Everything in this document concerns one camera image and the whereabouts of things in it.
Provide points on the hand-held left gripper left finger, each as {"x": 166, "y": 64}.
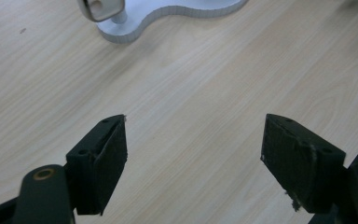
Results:
{"x": 101, "y": 165}

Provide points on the white car key with carabiner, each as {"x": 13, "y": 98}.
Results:
{"x": 101, "y": 9}

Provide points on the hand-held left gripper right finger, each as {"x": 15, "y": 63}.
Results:
{"x": 295, "y": 161}

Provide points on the white key holder stand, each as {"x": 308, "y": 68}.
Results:
{"x": 155, "y": 15}

